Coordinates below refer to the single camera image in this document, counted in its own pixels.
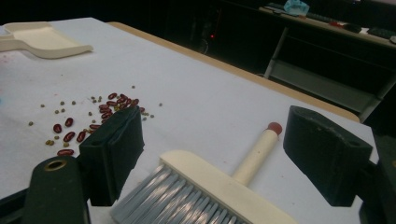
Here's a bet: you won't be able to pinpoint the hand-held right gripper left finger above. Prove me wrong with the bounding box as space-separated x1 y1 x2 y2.
78 105 146 207

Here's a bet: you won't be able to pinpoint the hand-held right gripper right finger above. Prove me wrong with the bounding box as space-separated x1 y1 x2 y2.
282 105 374 208

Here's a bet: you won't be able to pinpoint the cream hand brush grey bristles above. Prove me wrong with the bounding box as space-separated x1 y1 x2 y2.
109 121 300 224

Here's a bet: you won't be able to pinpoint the scattered red kidney beans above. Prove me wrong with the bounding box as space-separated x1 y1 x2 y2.
52 91 147 157

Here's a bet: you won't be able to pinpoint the scattered green mung beans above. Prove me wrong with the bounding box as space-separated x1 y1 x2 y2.
28 85 163 148

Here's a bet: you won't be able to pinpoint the white table cover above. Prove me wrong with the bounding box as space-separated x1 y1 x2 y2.
0 17 379 224

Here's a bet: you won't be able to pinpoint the cream plastic dustpan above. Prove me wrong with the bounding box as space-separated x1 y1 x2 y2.
0 21 94 60

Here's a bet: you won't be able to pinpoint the light blue plastic bag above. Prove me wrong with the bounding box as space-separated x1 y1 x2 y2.
282 0 311 17

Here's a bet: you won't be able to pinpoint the dark device with red light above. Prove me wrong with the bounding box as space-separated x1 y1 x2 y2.
195 6 222 54

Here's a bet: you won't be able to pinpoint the wooden bench with metal frame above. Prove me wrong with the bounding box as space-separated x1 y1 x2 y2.
258 2 396 123

